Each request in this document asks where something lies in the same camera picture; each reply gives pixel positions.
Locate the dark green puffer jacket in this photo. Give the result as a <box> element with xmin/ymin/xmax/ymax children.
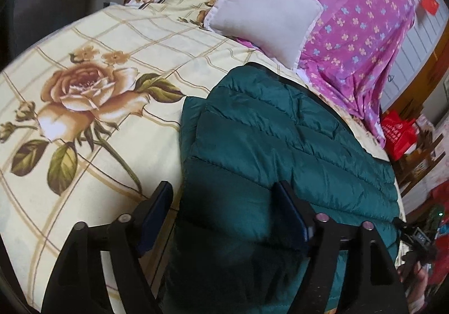
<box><xmin>158</xmin><ymin>63</ymin><xmax>400</xmax><ymax>313</ymax></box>

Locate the person's right hand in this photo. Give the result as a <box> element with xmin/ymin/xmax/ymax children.
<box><xmin>406</xmin><ymin>262</ymin><xmax>432</xmax><ymax>314</ymax></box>

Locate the wooden shelf rack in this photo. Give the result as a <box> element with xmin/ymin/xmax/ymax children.
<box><xmin>393</xmin><ymin>114</ymin><xmax>448</xmax><ymax>200</ymax></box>

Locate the red shopping bag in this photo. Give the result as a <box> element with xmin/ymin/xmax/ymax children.
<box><xmin>381</xmin><ymin>110</ymin><xmax>418</xmax><ymax>162</ymax></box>

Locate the floral cream bed sheet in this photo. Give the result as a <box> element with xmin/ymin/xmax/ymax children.
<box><xmin>1</xmin><ymin>0</ymin><xmax>390</xmax><ymax>308</ymax></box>

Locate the white slatted headboard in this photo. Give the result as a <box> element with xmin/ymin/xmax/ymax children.
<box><xmin>381</xmin><ymin>0</ymin><xmax>448</xmax><ymax>110</ymax></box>

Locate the purple floral blanket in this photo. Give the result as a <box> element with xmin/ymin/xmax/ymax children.
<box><xmin>299</xmin><ymin>0</ymin><xmax>415</xmax><ymax>145</ymax></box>

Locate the red paper tag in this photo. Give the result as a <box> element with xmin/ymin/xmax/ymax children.
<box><xmin>421</xmin><ymin>0</ymin><xmax>439</xmax><ymax>16</ymax></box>

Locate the white square pillow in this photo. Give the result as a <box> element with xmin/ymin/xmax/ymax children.
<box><xmin>204</xmin><ymin>0</ymin><xmax>324</xmax><ymax>69</ymax></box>

